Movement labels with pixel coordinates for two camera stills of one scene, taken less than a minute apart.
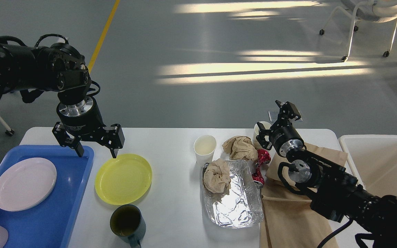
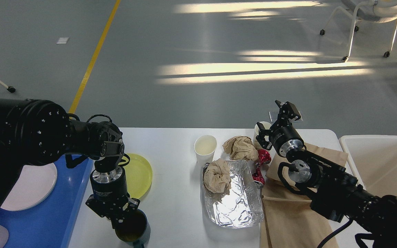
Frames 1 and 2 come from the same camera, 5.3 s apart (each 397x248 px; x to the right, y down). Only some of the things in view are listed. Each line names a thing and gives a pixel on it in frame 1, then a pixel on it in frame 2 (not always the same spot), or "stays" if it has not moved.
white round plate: x=24 y=184 stays
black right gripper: x=284 y=138 stays
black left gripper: x=84 y=121 → x=111 y=186
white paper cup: x=204 y=146 stays
